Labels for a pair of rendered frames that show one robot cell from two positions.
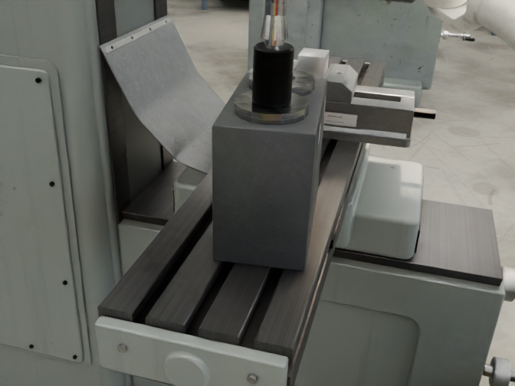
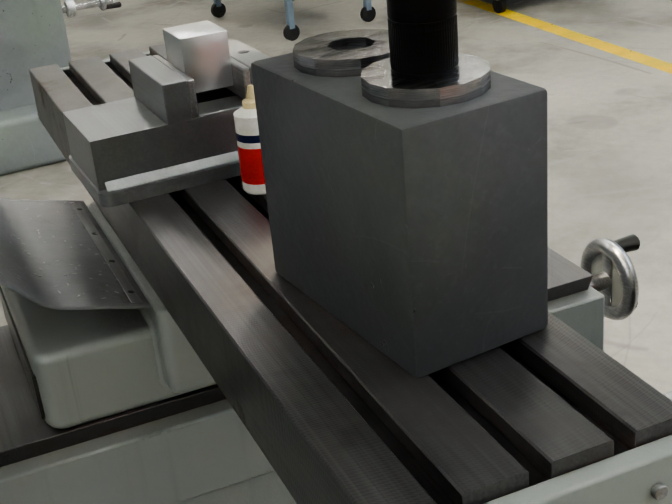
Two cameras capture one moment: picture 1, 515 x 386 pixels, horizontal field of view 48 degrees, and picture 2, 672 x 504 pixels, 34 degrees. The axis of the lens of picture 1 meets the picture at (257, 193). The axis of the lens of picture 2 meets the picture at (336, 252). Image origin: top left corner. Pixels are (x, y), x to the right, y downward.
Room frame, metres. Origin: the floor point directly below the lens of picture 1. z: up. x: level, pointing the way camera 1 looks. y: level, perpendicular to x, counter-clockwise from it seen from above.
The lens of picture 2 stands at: (0.12, 0.48, 1.35)
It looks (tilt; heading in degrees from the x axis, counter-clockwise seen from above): 25 degrees down; 324
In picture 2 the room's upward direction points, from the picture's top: 5 degrees counter-clockwise
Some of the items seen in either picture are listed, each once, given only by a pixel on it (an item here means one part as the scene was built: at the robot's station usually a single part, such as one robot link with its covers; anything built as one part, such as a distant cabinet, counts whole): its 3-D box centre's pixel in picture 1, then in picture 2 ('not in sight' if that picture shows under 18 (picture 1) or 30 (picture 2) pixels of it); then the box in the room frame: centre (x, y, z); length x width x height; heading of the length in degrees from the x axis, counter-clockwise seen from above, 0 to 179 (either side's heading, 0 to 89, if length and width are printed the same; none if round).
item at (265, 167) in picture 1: (273, 159); (395, 183); (0.72, -0.02, 1.03); 0.22 x 0.12 x 0.20; 172
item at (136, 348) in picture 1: (302, 150); (234, 206); (1.07, -0.09, 0.90); 1.24 x 0.23 x 0.08; 165
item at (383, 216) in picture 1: (303, 184); (230, 271); (1.12, -0.10, 0.79); 0.50 x 0.35 x 0.12; 75
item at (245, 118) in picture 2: not in sight; (256, 137); (1.01, -0.08, 0.99); 0.04 x 0.04 x 0.11
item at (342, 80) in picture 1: (339, 82); (249, 68); (1.12, -0.15, 1.02); 0.12 x 0.06 x 0.04; 167
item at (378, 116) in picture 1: (325, 98); (230, 104); (1.12, -0.13, 0.99); 0.35 x 0.15 x 0.11; 77
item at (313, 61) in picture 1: (313, 67); (198, 56); (1.13, -0.10, 1.05); 0.06 x 0.05 x 0.06; 167
